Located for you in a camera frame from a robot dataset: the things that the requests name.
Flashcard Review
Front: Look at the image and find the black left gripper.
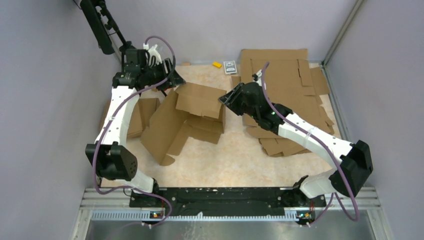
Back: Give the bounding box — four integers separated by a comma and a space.
141, 58, 186, 91

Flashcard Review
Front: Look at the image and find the large cardboard box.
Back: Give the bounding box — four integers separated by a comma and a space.
140, 82, 227, 166

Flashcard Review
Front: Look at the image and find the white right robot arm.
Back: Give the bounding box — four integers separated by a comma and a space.
218, 82, 374, 206

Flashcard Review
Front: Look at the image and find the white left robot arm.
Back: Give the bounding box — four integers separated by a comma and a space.
85, 47, 185, 207

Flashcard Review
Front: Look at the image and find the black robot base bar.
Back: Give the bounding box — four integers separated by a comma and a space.
129, 187, 327, 217

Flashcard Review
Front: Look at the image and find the folded cardboard box at left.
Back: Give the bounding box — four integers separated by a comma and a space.
99, 97, 162, 139

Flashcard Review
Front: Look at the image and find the small printed card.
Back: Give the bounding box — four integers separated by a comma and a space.
223, 60, 238, 75

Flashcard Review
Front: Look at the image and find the yellow rectangular block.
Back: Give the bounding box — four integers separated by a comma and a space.
212, 61, 222, 69

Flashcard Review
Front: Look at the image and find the stack of flat cardboard blanks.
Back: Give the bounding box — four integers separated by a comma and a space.
230, 48, 336, 158

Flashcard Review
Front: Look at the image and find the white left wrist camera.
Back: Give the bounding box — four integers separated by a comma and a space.
143, 43, 163, 67

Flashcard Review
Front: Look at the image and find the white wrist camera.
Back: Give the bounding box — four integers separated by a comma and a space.
143, 43, 163, 67
252, 70, 262, 85

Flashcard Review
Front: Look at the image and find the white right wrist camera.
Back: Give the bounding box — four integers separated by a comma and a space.
252, 70, 262, 85

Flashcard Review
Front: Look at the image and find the black camera tripod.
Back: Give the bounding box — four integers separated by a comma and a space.
79, 0, 134, 68

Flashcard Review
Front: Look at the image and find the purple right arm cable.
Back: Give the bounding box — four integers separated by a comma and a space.
260, 61, 361, 223

